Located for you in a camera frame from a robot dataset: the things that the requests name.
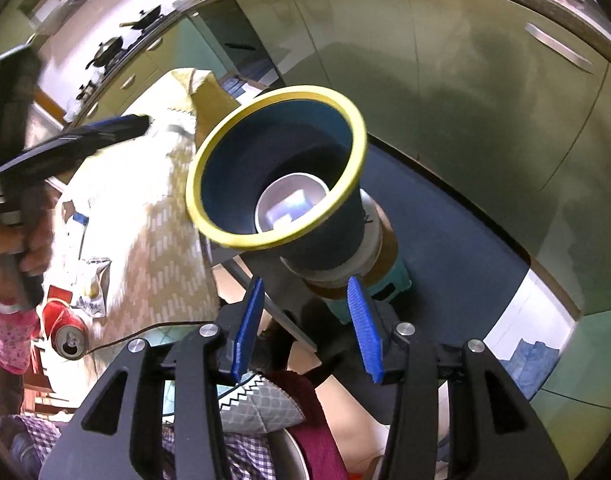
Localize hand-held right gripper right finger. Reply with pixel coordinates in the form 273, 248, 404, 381
346, 276, 569, 480

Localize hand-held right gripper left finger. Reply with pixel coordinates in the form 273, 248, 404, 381
38, 275, 266, 480

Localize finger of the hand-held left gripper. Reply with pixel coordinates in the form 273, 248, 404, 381
0, 132, 108, 181
60, 114, 152, 142

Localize blue bin with yellow rim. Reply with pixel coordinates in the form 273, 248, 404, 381
185, 85, 371, 286

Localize person's left forearm pink sleeve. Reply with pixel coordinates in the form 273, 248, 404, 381
0, 282, 42, 376

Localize person's left hand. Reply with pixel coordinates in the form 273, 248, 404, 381
0, 200, 57, 307

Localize green plastic stool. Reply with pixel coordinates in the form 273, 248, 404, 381
329, 254, 417, 327

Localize grey zigzag trimmed cloth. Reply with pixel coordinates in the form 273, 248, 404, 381
216, 374, 307, 434

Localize black wok with lid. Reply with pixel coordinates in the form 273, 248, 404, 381
86, 36, 127, 69

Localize brown plastic stool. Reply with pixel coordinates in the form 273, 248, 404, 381
305, 215, 401, 307

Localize yellow green chevron tablecloth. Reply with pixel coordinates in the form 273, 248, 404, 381
49, 66, 238, 343

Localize white plastic stool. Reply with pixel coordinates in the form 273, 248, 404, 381
356, 192, 386, 273

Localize maroon cloth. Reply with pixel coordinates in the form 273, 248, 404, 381
279, 369, 352, 480

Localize black open wok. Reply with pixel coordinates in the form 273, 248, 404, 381
119, 4, 164, 32

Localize dark blue floor mat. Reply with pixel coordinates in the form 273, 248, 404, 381
210, 142, 532, 428

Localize person's purple checked clothing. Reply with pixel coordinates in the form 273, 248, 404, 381
0, 412, 291, 480

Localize silver snack packet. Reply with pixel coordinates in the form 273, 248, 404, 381
74, 256, 112, 319

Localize blue patterned rag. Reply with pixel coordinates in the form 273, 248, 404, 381
504, 339, 557, 387

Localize red soda can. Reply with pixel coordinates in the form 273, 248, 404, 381
50, 324, 91, 361

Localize green kitchen base cabinets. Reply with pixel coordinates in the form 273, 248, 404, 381
65, 0, 611, 321

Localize black cable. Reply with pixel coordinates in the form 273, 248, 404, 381
85, 319, 221, 357

